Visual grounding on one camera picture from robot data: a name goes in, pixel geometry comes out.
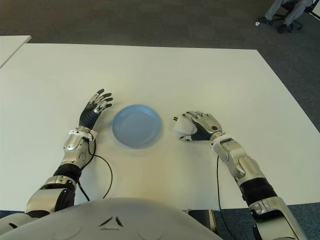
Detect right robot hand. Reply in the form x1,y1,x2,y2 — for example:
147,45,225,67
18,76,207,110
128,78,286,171
178,110,224,144

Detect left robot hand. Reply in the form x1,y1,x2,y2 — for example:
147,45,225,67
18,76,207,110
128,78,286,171
78,88,113,128

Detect white charger plug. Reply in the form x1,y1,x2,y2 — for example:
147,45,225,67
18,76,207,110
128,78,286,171
172,115,197,136

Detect blue round plate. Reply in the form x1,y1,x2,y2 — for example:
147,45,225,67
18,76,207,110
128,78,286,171
111,104,164,149

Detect white side table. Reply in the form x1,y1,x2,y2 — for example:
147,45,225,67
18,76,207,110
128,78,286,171
0,35,32,69

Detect grey robot torso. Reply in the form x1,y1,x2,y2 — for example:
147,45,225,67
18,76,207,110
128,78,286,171
0,197,224,240

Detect black office chair base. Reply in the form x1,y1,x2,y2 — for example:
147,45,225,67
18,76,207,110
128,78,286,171
271,3,303,30

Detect seated person legs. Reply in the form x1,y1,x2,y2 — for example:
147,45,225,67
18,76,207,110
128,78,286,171
256,0,315,33

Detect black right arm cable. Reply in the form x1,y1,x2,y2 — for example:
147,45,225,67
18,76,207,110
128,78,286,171
216,154,222,211

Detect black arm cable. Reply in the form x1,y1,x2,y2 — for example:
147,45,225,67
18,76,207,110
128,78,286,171
77,138,113,201
216,154,222,211

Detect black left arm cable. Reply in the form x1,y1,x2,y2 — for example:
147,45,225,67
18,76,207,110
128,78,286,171
77,138,113,201

